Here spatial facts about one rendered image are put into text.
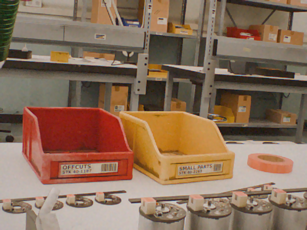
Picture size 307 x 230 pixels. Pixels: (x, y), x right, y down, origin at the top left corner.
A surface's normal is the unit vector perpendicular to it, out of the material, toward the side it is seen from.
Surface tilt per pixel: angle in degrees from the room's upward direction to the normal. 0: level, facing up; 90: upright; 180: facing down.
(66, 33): 90
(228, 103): 91
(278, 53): 90
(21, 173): 0
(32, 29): 90
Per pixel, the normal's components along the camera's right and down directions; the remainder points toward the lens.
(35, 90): 0.36, 0.18
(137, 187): 0.09, -0.98
